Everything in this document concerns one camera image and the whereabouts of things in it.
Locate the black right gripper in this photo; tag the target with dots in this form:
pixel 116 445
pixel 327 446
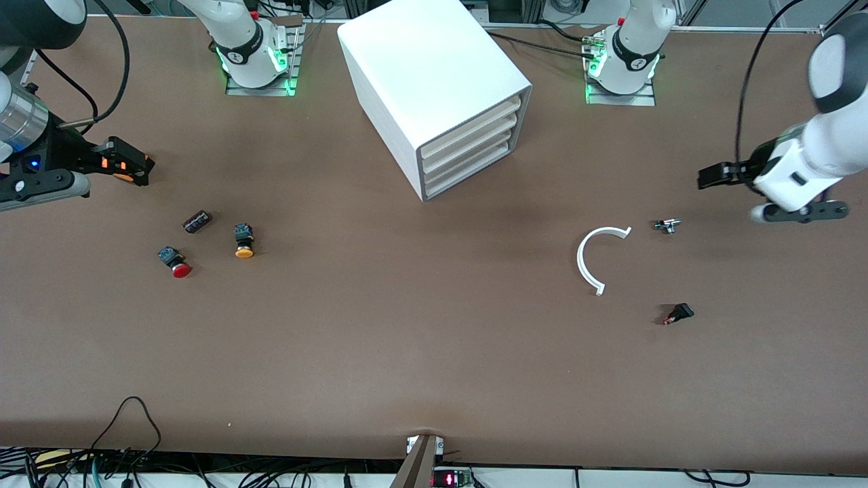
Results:
pixel 66 150

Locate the white grey tray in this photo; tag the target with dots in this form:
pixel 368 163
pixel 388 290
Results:
pixel 471 127

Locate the small chrome metal fitting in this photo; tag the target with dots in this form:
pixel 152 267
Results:
pixel 668 225

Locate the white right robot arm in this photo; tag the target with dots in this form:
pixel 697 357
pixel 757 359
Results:
pixel 241 41

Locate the black square push button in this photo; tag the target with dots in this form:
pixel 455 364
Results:
pixel 683 311

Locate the small black terminal block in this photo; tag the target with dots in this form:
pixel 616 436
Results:
pixel 196 221

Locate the white lowest cabinet drawer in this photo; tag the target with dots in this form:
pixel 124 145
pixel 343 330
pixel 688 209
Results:
pixel 471 167

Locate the white drawer cabinet housing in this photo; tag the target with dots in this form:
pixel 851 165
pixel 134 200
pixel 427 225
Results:
pixel 420 68

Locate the small red display device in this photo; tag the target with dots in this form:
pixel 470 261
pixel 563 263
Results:
pixel 451 479

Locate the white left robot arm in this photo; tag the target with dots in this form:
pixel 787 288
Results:
pixel 807 159

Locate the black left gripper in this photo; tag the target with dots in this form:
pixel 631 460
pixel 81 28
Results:
pixel 759 165

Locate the silver table edge rail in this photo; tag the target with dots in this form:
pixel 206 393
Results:
pixel 746 28

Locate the yellow mushroom push button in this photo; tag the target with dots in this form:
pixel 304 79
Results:
pixel 244 252

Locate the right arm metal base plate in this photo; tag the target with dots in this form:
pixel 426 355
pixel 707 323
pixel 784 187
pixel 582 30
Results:
pixel 271 91

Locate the white semicircular plastic bracket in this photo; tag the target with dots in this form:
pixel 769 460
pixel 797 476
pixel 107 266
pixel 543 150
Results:
pixel 580 261

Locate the aluminium frame profile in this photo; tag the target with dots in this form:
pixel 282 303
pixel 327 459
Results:
pixel 831 27
pixel 30 68

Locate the red mushroom push button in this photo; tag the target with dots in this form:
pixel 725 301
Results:
pixel 180 270

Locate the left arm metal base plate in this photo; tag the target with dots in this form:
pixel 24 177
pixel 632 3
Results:
pixel 637 100

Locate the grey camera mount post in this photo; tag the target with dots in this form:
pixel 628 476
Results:
pixel 420 464

